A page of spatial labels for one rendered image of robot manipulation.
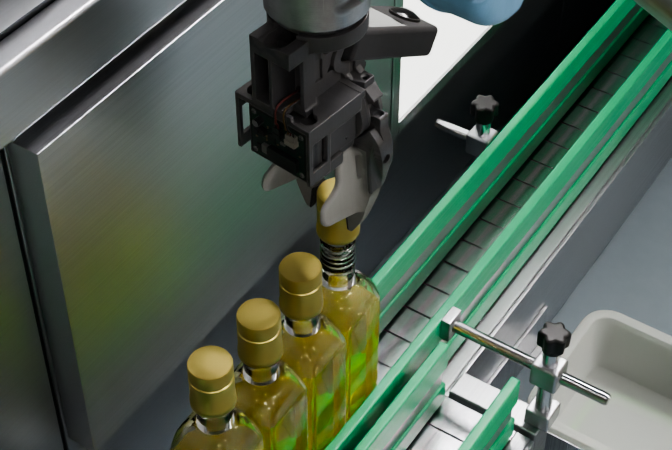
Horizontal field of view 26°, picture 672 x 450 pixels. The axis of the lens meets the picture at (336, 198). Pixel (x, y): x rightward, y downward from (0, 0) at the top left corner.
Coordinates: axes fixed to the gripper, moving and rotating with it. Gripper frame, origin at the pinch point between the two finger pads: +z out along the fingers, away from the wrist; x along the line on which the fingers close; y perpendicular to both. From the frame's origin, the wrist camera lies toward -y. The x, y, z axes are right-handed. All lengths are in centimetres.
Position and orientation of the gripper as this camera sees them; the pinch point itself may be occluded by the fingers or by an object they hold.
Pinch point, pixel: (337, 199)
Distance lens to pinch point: 115.2
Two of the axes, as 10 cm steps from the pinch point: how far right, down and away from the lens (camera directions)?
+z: 0.0, 7.2, 6.9
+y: -6.5, 5.3, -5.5
